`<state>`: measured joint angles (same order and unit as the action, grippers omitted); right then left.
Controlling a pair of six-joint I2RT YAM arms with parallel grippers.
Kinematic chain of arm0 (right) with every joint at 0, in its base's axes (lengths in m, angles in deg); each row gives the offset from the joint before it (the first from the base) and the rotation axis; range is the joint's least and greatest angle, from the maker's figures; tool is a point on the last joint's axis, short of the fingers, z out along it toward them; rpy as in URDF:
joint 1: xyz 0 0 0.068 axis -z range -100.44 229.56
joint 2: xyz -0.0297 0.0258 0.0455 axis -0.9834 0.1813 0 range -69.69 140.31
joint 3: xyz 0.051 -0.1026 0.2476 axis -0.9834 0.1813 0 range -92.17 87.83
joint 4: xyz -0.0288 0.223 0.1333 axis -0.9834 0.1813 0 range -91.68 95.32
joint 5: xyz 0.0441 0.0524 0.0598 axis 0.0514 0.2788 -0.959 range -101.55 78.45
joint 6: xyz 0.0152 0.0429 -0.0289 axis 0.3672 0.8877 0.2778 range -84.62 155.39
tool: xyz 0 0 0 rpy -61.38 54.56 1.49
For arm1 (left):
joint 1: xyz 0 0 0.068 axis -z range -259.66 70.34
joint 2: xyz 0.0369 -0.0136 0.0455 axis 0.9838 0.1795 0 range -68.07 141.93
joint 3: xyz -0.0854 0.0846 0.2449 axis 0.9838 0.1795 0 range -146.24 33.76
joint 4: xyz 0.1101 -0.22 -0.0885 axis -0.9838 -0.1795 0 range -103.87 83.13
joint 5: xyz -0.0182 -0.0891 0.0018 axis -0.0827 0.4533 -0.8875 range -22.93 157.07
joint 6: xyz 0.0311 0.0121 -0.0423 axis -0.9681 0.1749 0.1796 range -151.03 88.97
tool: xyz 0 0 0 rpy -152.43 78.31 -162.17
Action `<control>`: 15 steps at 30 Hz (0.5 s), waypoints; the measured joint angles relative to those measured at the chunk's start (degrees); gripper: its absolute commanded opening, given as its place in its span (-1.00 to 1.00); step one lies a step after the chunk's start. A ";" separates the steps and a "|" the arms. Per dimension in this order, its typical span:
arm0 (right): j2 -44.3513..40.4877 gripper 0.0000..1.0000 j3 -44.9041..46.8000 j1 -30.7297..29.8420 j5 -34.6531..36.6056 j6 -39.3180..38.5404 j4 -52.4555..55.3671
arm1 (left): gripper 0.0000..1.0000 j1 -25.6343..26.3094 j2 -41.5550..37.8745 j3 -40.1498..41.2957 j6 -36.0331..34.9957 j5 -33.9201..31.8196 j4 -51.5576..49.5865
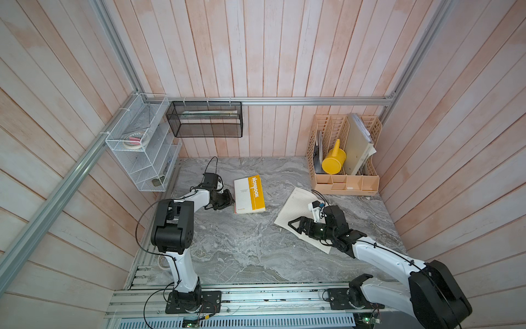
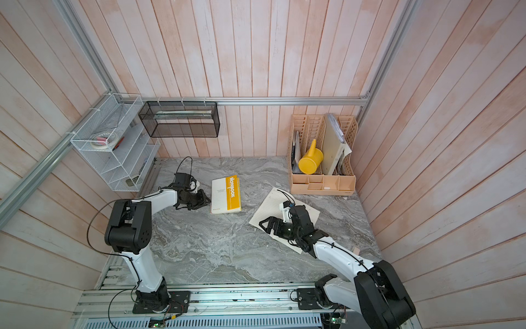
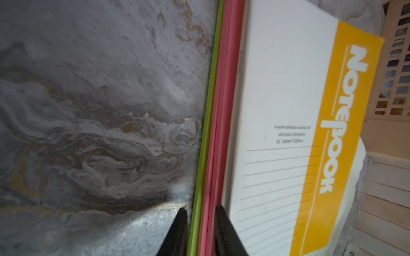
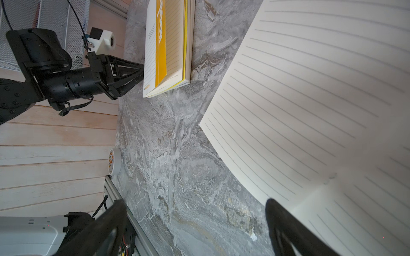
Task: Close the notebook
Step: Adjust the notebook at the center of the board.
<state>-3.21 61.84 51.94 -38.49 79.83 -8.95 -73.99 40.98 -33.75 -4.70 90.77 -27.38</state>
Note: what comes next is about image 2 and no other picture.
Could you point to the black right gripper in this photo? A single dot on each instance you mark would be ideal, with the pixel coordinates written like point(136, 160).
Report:
point(273, 225)

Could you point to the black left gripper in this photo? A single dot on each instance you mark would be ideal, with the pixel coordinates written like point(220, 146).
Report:
point(202, 200)

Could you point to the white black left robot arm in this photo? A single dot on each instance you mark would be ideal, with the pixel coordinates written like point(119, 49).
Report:
point(129, 233)

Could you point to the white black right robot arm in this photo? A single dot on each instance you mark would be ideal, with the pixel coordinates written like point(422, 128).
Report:
point(371, 288)

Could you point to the open lined notebook underneath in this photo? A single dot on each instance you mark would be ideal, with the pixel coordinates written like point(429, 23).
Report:
point(271, 207)

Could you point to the yellow plastic watering can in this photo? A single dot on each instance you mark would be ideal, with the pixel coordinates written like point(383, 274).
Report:
point(312, 159)

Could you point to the grey book in organizer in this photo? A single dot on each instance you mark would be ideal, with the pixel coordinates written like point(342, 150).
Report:
point(296, 153)

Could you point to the beige folder in organizer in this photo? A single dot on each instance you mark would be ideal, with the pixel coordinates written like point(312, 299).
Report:
point(335, 148)

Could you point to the beige plastic desk organizer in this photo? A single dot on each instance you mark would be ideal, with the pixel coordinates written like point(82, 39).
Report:
point(312, 127)

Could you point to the tape roll on shelf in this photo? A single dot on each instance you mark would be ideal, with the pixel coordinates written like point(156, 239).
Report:
point(104, 140)

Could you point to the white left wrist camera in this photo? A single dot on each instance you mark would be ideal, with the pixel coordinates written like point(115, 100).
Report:
point(194, 185)

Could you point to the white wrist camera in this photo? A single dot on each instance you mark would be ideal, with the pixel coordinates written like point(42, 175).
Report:
point(194, 185)
point(285, 208)

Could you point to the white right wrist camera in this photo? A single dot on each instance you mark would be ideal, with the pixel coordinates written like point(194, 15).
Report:
point(285, 208)

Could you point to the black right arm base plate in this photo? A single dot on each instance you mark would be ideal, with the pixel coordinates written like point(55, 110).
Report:
point(327, 298)

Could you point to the black mesh wall basket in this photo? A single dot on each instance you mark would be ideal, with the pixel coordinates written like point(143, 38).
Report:
point(180, 119)

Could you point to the white wire mesh shelf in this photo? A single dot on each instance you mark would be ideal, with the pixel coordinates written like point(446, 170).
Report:
point(124, 168)

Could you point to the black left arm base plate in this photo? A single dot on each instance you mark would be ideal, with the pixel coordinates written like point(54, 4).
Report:
point(171, 302)

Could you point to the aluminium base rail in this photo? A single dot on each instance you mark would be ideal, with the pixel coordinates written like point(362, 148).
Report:
point(245, 305)

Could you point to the horizontal aluminium wall rail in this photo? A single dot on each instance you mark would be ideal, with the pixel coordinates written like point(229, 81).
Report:
point(266, 101)

